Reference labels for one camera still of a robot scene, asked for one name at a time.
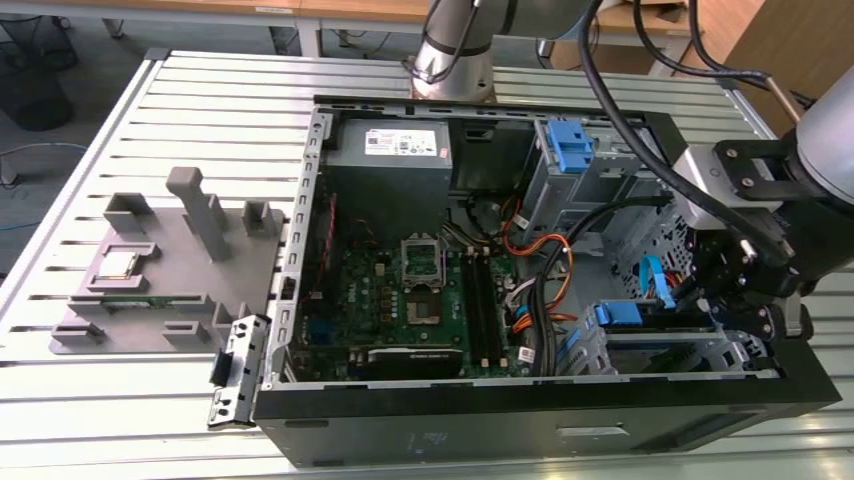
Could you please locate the wooden desk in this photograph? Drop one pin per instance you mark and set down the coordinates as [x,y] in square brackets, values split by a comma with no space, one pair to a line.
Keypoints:
[621,30]

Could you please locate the hinged metal slot bracket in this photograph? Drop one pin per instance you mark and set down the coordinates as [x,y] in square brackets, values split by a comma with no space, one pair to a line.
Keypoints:
[243,360]

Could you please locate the CPU socket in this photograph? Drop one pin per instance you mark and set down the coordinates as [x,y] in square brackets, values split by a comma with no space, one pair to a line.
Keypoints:
[426,307]

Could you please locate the hard disk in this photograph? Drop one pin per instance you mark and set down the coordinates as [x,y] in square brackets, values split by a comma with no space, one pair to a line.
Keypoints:
[624,312]

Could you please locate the tall metal drive cage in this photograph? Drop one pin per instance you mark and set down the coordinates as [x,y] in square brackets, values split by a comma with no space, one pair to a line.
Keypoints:
[554,195]

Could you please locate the green RAM stick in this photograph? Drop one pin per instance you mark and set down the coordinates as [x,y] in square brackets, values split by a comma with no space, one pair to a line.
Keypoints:
[141,301]

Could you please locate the grey parts rack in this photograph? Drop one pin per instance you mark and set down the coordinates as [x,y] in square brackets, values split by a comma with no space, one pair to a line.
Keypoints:
[194,280]

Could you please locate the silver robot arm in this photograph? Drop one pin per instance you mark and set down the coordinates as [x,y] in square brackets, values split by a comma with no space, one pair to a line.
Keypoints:
[454,75]

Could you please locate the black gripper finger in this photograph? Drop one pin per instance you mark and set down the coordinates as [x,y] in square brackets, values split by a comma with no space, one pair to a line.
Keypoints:
[717,270]
[750,320]

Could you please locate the black mesh trash bin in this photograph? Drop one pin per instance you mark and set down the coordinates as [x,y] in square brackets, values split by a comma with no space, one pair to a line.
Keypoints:
[41,100]

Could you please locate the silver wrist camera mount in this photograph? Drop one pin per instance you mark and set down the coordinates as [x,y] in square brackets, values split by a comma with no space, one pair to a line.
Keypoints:
[795,322]

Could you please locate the metal disk bay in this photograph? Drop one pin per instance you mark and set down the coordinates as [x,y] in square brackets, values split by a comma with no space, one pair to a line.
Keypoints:
[661,338]

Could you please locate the black RAM slot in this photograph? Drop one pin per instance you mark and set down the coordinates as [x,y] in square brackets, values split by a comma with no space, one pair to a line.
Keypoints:
[494,305]
[476,305]

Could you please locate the green motherboard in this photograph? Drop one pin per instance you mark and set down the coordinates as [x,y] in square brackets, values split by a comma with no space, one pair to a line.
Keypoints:
[394,330]

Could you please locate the blue plastic drive latch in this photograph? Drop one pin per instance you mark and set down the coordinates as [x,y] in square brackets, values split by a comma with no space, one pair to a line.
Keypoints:
[568,145]

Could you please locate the grey-framed desk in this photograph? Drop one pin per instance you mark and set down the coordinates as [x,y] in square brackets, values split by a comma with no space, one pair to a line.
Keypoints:
[201,12]

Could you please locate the grey power supply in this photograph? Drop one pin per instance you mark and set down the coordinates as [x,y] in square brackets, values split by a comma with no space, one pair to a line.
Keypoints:
[394,200]

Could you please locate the black graphics card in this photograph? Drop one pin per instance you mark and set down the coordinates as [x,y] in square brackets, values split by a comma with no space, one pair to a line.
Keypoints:
[414,365]

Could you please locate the silver CPU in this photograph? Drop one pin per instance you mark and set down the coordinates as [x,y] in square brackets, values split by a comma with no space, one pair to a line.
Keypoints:
[119,264]

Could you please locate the black PC case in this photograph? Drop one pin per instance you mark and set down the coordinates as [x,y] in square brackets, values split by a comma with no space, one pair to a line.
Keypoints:
[468,430]

